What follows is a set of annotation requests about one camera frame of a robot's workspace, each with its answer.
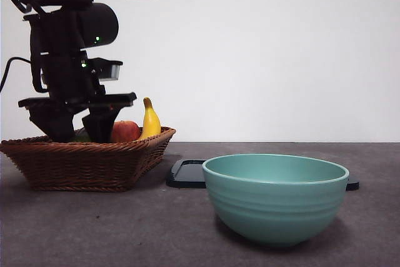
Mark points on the red yellow apple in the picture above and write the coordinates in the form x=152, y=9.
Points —
x=125, y=132

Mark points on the brown wicker basket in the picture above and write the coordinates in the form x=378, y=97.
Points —
x=78, y=167

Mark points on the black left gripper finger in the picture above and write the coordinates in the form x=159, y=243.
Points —
x=100, y=129
x=53, y=123

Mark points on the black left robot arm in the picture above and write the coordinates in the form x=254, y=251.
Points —
x=93, y=23

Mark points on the black rectangular tray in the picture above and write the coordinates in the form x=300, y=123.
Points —
x=184, y=176

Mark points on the teal ribbed bowl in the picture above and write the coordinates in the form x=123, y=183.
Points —
x=275, y=207

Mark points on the yellow banana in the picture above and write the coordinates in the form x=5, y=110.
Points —
x=151, y=123

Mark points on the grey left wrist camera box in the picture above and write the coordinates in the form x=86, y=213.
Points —
x=109, y=71

